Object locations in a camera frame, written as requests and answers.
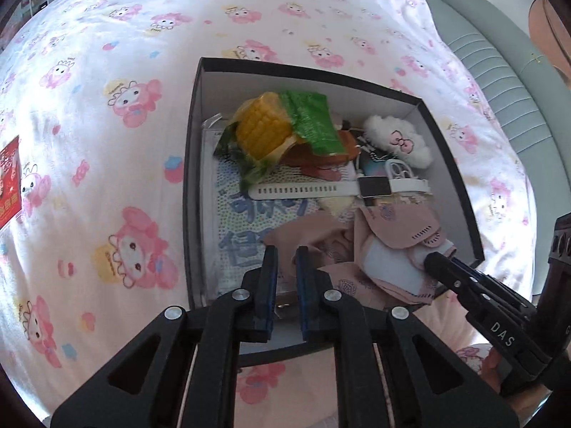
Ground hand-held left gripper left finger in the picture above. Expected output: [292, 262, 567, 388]
[51, 245, 279, 428]

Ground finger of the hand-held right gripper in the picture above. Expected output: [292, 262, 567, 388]
[423, 251, 537, 318]

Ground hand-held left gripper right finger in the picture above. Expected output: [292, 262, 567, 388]
[294, 246, 520, 428]

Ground beige printed face mask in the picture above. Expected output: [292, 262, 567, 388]
[354, 205, 458, 297]
[318, 262, 441, 307]
[263, 211, 358, 269]

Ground black cardboard box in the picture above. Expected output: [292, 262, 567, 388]
[181, 56, 486, 369]

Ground person's right hand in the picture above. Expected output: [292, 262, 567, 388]
[483, 348, 513, 394]

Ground blue white beaded pouch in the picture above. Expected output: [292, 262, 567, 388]
[201, 128, 358, 300]

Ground white smart watch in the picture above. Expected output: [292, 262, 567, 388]
[247, 175, 431, 202]

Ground brown sausage packet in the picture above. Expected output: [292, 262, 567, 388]
[284, 128, 363, 184]

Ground white fluffy plush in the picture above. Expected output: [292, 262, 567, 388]
[362, 114, 433, 169]

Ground yellow corn packet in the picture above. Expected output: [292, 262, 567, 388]
[213, 91, 298, 193]

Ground green snack packet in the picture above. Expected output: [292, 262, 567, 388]
[280, 90, 342, 155]

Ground pink cartoon printed blanket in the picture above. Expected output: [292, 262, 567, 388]
[0, 0, 542, 428]

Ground grey padded headboard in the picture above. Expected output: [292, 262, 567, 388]
[416, 0, 571, 217]

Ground red booklet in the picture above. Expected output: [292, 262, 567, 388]
[0, 136, 22, 229]

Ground white charging cable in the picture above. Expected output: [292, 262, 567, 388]
[385, 158, 430, 182]

